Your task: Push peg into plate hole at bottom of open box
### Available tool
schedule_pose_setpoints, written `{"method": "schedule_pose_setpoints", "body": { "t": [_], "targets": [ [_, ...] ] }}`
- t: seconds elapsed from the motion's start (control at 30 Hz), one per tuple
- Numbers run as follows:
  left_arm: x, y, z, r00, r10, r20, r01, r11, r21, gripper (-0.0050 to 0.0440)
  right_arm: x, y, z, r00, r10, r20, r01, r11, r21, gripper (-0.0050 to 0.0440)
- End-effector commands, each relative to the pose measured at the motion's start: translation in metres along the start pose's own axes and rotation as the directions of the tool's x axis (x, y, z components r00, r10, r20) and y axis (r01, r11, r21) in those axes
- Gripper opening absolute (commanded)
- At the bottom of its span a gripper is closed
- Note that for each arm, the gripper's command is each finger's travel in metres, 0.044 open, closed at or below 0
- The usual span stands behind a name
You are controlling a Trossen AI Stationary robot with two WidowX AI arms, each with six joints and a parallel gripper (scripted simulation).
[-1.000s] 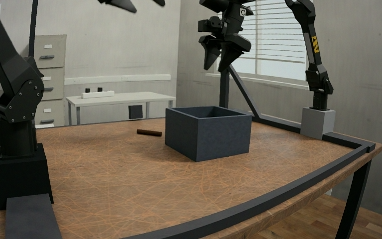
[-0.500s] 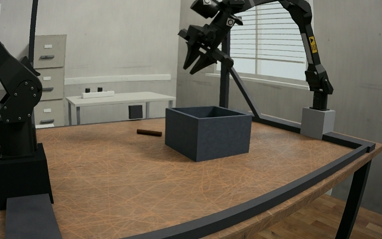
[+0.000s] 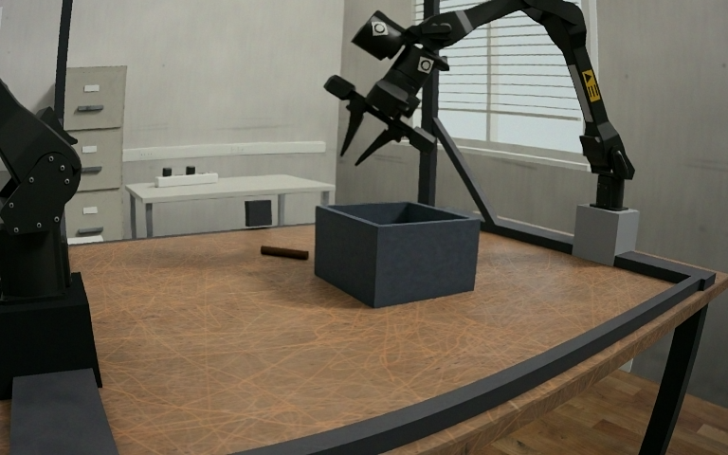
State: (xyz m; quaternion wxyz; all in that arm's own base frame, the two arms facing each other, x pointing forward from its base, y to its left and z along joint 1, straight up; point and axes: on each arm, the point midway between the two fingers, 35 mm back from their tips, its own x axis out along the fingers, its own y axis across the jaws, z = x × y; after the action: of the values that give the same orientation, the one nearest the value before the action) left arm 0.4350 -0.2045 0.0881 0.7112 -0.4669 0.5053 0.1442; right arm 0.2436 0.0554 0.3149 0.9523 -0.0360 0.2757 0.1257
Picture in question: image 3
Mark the wooden peg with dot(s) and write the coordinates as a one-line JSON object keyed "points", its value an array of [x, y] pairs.
{"points": [[285, 252]]}

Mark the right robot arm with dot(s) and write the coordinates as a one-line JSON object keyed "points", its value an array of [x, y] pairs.
{"points": [[37, 152]]}

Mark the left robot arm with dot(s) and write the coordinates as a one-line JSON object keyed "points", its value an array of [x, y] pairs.
{"points": [[601, 143]]}

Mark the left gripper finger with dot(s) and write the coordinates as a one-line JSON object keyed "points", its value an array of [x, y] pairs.
{"points": [[355, 118], [382, 140]]}

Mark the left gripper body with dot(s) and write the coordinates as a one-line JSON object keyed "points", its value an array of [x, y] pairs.
{"points": [[419, 137]]}

